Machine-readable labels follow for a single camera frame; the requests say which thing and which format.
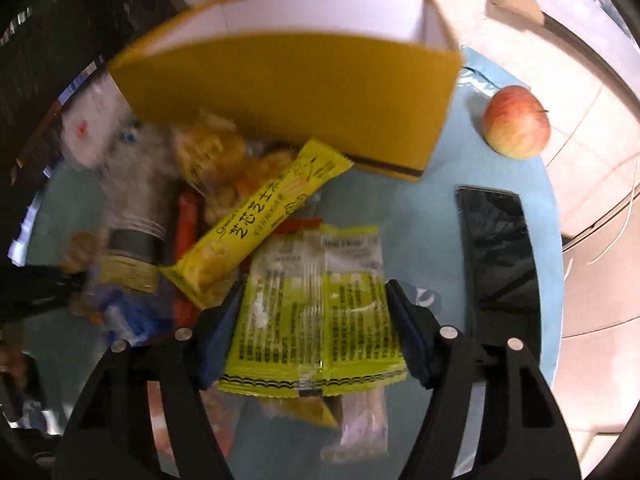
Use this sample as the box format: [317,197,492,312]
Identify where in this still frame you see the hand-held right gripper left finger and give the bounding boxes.
[52,280,247,480]

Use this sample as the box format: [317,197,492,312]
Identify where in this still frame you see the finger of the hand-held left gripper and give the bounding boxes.
[0,264,86,323]

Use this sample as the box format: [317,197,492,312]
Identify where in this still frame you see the yellow cardboard box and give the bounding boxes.
[107,0,466,183]

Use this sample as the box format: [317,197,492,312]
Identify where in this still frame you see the grey and black snack packet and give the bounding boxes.
[97,125,168,296]

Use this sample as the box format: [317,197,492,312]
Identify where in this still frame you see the red snack packet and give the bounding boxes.
[270,216,324,235]

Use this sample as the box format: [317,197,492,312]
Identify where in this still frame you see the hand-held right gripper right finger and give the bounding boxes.
[384,279,583,480]

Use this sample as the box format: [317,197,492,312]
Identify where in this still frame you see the purple and white snack packet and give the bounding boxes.
[320,390,390,463]

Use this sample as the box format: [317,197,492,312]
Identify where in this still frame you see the red apple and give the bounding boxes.
[482,85,552,160]

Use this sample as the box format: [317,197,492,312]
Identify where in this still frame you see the yellow-green snack packet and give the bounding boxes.
[217,225,408,401]

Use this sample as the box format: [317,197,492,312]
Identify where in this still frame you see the orange yellow snack packet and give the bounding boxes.
[260,395,338,428]

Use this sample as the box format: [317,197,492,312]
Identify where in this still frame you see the black smartphone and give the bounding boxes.
[455,185,543,361]

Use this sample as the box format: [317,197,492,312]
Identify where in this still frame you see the red-orange stick packet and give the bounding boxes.
[172,190,203,331]

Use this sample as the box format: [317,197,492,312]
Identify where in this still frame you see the white packet with red mark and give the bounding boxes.
[60,80,136,168]

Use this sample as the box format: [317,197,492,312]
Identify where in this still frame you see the light blue mat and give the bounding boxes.
[20,46,567,480]

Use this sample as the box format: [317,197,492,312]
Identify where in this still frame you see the white cable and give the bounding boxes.
[587,160,640,266]

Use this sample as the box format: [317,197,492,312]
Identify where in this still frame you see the long yellow snack bar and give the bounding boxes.
[160,138,355,311]

